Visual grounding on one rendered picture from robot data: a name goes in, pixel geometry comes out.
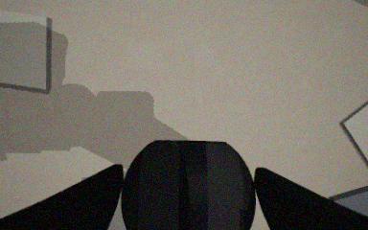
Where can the black rounded unit with label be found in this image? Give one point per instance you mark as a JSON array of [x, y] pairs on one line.
[[188, 185]]

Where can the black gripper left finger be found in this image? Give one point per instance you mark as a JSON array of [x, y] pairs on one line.
[[87, 205]]

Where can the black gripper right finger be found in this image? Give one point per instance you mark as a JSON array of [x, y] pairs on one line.
[[289, 206]]

